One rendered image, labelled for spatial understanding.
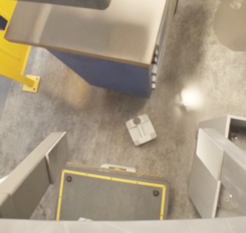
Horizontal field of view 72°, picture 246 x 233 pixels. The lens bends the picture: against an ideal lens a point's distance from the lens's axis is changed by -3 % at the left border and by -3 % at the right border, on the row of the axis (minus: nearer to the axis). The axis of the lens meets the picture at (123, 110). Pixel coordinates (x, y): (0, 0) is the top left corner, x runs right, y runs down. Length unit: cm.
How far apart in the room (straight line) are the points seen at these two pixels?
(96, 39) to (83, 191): 94
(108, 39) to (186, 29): 120
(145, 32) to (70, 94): 118
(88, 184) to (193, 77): 111
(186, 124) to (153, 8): 103
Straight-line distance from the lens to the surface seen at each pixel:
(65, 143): 17
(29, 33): 67
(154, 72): 88
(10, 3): 167
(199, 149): 17
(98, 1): 36
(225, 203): 128
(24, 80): 171
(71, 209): 129
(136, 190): 114
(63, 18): 63
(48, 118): 167
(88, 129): 150
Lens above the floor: 140
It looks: 78 degrees down
